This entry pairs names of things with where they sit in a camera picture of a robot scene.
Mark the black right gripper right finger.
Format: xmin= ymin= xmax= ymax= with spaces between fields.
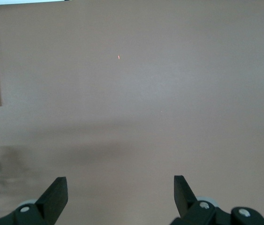
xmin=169 ymin=175 xmax=233 ymax=225

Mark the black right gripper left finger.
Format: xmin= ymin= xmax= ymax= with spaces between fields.
xmin=0 ymin=176 xmax=68 ymax=225

